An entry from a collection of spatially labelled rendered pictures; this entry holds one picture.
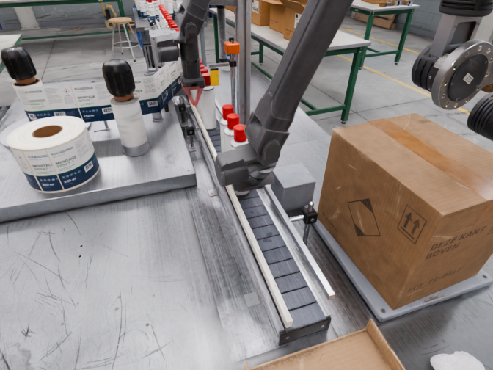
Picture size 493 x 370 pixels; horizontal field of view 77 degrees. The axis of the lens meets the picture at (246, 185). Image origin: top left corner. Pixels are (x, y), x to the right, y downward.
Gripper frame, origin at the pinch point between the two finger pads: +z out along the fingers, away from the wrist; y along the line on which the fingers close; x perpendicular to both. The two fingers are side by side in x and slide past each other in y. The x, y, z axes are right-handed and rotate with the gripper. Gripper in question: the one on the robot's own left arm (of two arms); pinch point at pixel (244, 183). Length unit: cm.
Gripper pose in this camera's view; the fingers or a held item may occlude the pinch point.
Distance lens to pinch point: 84.0
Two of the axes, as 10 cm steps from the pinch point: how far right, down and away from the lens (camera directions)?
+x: 2.3, 9.5, -2.0
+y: -9.5, 1.7, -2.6
